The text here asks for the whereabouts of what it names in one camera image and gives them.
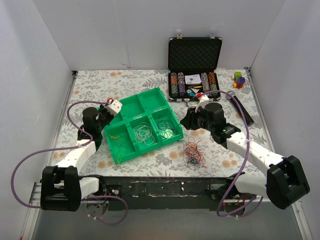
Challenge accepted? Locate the yellow wire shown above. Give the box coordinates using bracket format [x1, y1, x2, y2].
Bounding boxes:
[107, 133, 128, 163]

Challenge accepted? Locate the coloured wire bundle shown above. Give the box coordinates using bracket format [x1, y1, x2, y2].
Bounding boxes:
[178, 136, 208, 170]

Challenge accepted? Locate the black wire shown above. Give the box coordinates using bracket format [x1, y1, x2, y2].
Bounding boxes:
[156, 117, 177, 137]

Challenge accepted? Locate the white wire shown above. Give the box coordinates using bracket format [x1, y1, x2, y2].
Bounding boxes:
[132, 122, 156, 146]

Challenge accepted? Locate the green compartment tray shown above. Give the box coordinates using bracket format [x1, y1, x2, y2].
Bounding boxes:
[104, 87, 184, 165]

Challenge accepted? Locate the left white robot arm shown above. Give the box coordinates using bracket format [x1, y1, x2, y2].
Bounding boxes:
[40, 99, 123, 212]

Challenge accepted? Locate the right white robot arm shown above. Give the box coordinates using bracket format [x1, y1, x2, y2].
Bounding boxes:
[180, 103, 310, 210]

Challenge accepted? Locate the black handheld microphone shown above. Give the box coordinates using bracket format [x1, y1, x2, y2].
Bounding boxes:
[227, 90, 255, 126]

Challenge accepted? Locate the floral table mat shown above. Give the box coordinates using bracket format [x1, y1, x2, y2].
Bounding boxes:
[56, 68, 275, 177]

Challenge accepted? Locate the colourful toy block train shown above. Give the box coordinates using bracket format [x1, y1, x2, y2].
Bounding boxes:
[231, 71, 246, 89]

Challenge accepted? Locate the black poker chip case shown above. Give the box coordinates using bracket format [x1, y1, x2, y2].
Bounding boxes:
[167, 33, 223, 102]

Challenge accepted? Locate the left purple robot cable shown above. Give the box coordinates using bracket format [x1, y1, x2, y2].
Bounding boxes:
[10, 100, 129, 225]

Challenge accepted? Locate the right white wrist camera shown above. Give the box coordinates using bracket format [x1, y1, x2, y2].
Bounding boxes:
[195, 93, 210, 113]

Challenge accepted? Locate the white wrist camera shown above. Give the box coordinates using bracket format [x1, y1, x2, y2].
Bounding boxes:
[195, 93, 210, 113]
[104, 98, 123, 117]

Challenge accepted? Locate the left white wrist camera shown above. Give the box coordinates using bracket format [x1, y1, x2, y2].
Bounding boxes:
[104, 98, 123, 117]

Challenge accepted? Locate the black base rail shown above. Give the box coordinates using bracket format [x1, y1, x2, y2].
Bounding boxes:
[77, 171, 263, 212]

